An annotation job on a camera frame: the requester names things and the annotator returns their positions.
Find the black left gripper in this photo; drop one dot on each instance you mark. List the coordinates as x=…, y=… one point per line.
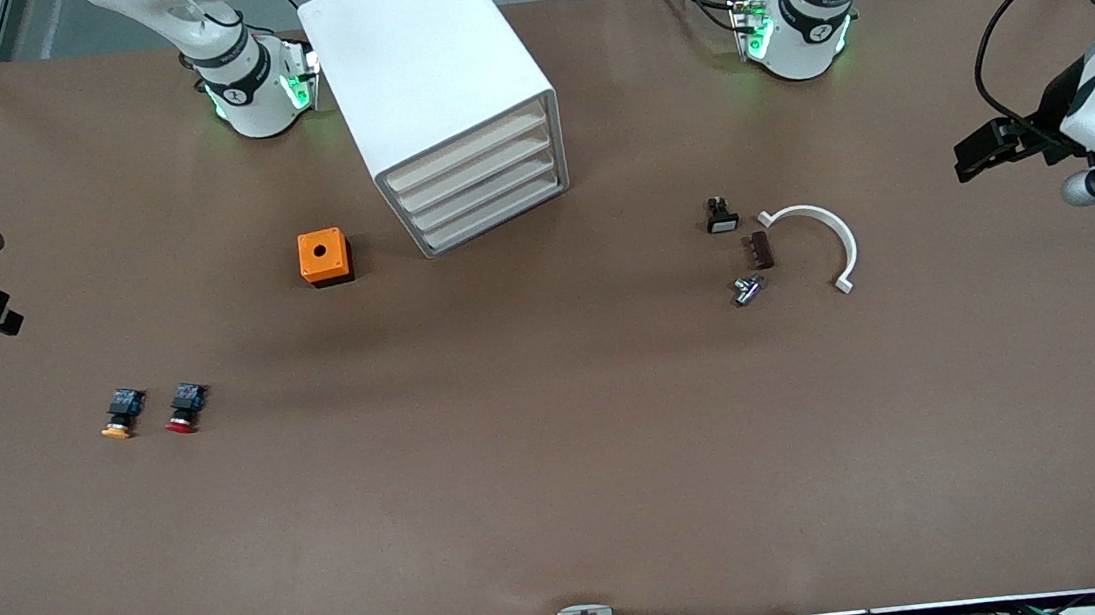
x=1043, y=131

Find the brown table mat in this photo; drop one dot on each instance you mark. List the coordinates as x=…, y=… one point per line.
x=563, y=467

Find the white semicircular pipe clamp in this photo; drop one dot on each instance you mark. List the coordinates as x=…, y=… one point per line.
x=850, y=246

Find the yellow cap push button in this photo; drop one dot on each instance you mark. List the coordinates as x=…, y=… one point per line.
x=122, y=406

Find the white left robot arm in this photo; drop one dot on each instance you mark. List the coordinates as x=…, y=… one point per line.
x=809, y=51

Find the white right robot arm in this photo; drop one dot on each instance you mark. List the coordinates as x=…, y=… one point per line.
x=257, y=104

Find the orange push button box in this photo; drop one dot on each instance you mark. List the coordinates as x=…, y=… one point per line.
x=322, y=256

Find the chrome valve fitting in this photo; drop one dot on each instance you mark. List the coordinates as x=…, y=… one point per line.
x=748, y=290

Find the black square white-face button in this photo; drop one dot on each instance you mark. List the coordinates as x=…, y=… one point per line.
x=722, y=220

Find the dark brown terminal block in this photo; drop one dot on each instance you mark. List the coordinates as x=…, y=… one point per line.
x=761, y=250

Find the red cap push button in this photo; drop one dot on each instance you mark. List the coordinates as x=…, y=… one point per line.
x=187, y=398

